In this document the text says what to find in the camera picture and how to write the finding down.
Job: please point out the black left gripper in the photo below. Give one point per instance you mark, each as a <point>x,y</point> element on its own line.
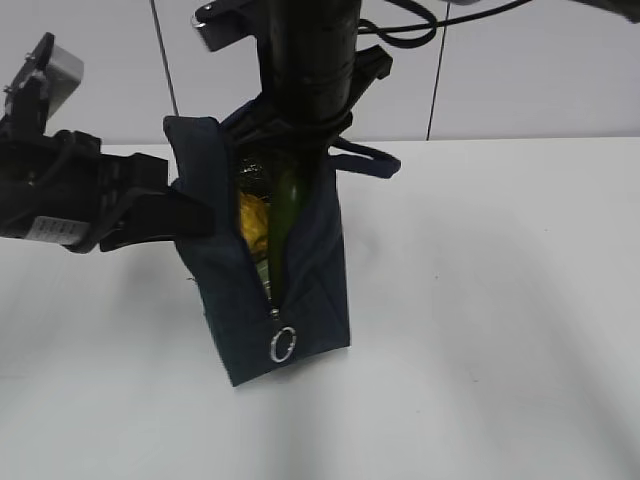
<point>63,190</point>

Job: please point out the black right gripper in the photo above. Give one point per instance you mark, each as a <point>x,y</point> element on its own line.
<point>313,116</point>

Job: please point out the yellow pear-shaped gourd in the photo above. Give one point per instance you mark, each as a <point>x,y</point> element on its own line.
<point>254,220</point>

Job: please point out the green cucumber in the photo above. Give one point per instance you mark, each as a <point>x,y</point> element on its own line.
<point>288,200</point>

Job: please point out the dark blue lunch bag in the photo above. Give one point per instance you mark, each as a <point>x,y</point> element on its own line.
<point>253,336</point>

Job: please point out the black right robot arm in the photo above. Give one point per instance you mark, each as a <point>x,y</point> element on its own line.
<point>317,58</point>

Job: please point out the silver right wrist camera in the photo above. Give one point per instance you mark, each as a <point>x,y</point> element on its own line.
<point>224,22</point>

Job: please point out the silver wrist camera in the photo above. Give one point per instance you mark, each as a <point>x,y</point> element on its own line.
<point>224,22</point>
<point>48,77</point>

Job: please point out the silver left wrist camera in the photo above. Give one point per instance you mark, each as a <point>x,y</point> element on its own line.
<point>48,77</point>

